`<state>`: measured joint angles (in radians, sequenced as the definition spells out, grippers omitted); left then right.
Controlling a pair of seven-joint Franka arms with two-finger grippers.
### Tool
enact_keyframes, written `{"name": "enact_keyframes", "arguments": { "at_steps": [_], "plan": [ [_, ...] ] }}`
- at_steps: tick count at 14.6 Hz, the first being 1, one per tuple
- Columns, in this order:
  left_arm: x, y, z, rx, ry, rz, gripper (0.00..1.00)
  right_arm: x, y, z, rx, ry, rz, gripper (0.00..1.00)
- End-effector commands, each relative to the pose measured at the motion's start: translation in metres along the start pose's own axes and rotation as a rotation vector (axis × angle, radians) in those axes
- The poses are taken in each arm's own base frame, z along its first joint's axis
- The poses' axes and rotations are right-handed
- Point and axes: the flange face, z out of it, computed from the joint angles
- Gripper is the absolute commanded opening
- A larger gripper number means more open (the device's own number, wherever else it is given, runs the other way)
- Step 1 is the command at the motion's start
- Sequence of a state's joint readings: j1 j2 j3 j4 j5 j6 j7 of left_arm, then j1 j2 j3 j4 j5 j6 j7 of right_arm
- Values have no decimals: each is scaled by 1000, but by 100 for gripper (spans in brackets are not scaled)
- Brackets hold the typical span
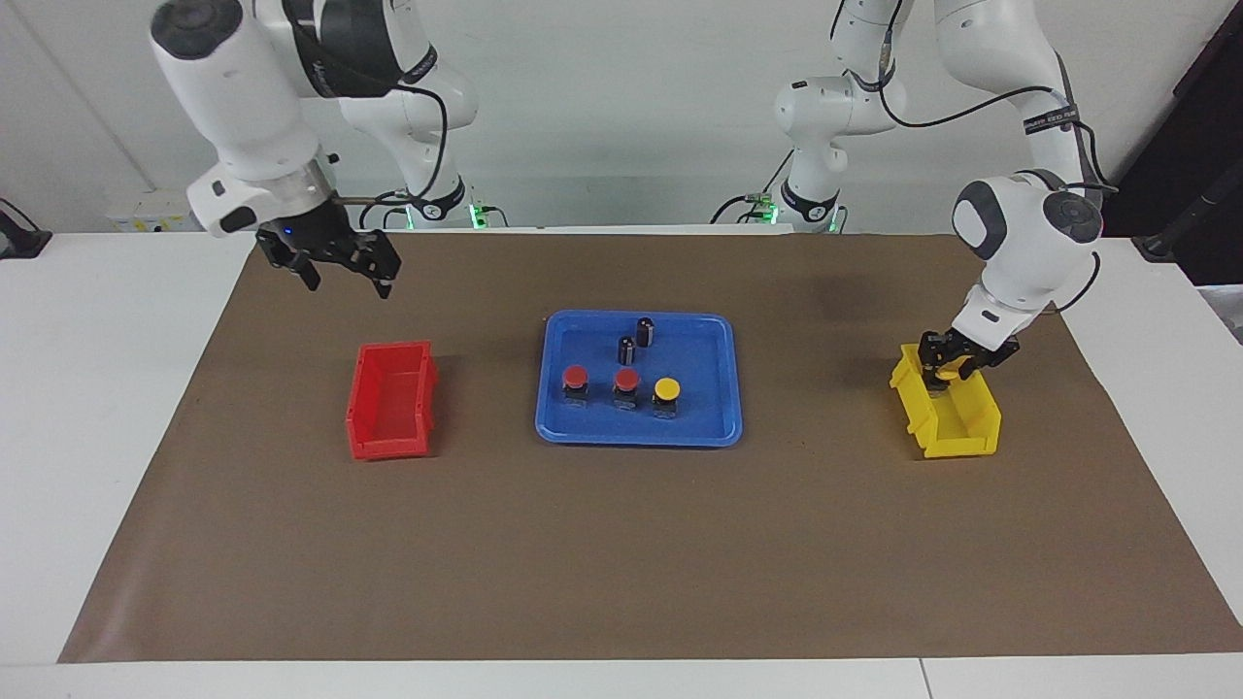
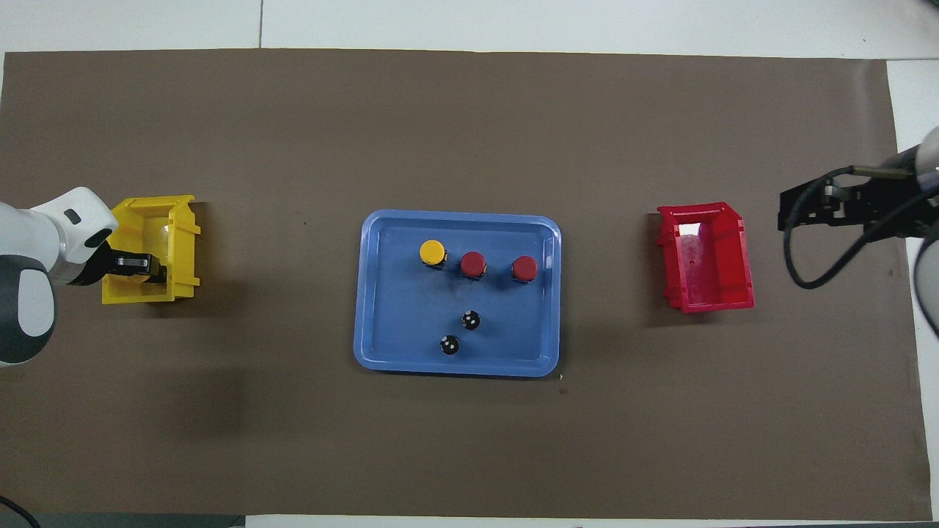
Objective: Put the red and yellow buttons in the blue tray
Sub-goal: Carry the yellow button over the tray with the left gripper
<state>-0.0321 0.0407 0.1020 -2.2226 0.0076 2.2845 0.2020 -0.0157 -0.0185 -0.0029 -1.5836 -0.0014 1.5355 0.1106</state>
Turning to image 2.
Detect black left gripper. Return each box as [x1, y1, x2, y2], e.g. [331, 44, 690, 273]
[109, 252, 158, 280]

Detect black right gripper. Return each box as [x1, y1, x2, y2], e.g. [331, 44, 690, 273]
[778, 171, 939, 241]

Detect blue plastic tray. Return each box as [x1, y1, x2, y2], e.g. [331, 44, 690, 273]
[353, 209, 563, 379]

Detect yellow plastic bin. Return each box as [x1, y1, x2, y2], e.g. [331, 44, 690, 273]
[101, 194, 202, 306]

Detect red plastic bin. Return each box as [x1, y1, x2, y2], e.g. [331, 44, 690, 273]
[656, 202, 756, 315]

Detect brown paper table mat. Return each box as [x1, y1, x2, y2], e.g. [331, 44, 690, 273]
[0, 48, 932, 521]

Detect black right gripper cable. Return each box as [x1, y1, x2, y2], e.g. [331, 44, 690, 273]
[783, 166, 915, 290]

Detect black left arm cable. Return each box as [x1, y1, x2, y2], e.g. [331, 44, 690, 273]
[0, 494, 42, 528]

